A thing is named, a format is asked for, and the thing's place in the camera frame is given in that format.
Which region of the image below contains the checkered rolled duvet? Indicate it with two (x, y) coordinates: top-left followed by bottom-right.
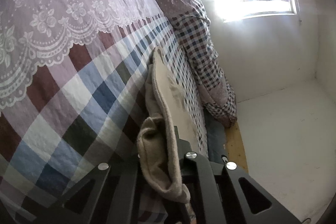
(156, 0), (238, 128)

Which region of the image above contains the blue-grey cartoon pillow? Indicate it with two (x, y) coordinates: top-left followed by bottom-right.
(204, 109), (228, 164)

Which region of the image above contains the checkered bed sheet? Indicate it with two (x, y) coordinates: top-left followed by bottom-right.
(1, 0), (208, 223)

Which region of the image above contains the beige long-sleeve garment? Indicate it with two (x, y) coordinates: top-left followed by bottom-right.
(137, 47), (198, 204)

